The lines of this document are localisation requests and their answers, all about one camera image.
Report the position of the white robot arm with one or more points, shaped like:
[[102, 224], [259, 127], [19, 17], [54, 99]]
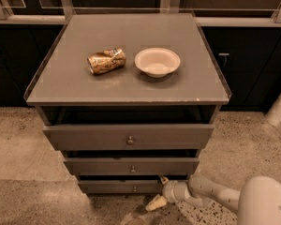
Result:
[[257, 203]]

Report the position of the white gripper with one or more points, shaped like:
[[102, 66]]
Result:
[[170, 191]]

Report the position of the grey middle drawer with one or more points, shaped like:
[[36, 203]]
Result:
[[132, 165]]

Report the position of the grey bottom drawer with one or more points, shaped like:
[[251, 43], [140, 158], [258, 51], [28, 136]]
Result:
[[121, 187]]

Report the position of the metal railing frame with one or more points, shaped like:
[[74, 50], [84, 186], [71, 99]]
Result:
[[227, 13]]

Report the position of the black background cabinets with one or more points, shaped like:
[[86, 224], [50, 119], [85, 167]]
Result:
[[250, 60]]

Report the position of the grey drawer cabinet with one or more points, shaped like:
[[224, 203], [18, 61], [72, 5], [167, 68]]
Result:
[[65, 92]]

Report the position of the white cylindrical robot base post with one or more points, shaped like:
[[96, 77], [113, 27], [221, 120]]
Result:
[[273, 116]]

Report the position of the white paper bowl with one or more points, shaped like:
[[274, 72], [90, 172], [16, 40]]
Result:
[[157, 62]]

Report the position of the grey drawer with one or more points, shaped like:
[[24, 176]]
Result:
[[121, 187], [132, 165], [128, 137]]

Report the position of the crushed brown soda can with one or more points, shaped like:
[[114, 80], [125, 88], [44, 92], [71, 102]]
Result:
[[106, 61]]

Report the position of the grey top drawer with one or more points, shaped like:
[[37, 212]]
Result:
[[128, 137]]

